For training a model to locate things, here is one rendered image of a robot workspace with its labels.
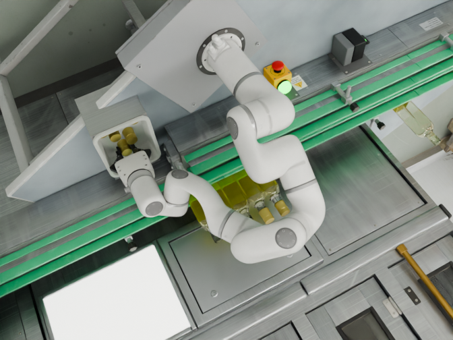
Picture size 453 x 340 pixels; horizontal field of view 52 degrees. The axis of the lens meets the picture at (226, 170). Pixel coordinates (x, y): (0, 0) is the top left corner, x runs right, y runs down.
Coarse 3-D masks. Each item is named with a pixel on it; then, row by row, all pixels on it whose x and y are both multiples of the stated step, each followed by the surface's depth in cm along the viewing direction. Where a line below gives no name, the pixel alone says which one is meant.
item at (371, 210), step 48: (336, 144) 181; (336, 192) 170; (384, 192) 169; (144, 240) 165; (336, 240) 160; (384, 240) 156; (432, 240) 157; (48, 288) 158; (288, 288) 149; (336, 288) 150; (384, 288) 150; (0, 336) 151; (48, 336) 150; (192, 336) 146; (240, 336) 145; (288, 336) 145; (336, 336) 144; (384, 336) 144; (432, 336) 141
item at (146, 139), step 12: (132, 120) 131; (144, 120) 132; (108, 132) 129; (120, 132) 142; (144, 132) 148; (96, 144) 131; (108, 144) 144; (144, 144) 151; (156, 144) 143; (108, 156) 148; (156, 156) 149; (108, 168) 141
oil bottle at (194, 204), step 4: (192, 196) 152; (192, 200) 151; (196, 200) 151; (192, 204) 150; (196, 204) 150; (200, 204) 150; (192, 208) 151; (196, 208) 149; (200, 208) 149; (196, 212) 149; (200, 212) 148; (196, 216) 149; (200, 216) 148; (204, 216) 148; (200, 220) 147; (204, 220) 147; (200, 224) 148; (204, 224) 147; (204, 228) 147; (208, 228) 147
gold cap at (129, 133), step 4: (128, 128) 142; (132, 128) 143; (124, 132) 141; (128, 132) 141; (132, 132) 141; (124, 136) 142; (128, 136) 140; (132, 136) 140; (136, 136) 141; (128, 140) 140; (132, 140) 141; (136, 140) 142
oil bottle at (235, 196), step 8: (232, 176) 155; (224, 184) 153; (232, 184) 153; (224, 192) 152; (232, 192) 152; (240, 192) 151; (232, 200) 150; (240, 200) 150; (240, 208) 149; (248, 208) 150
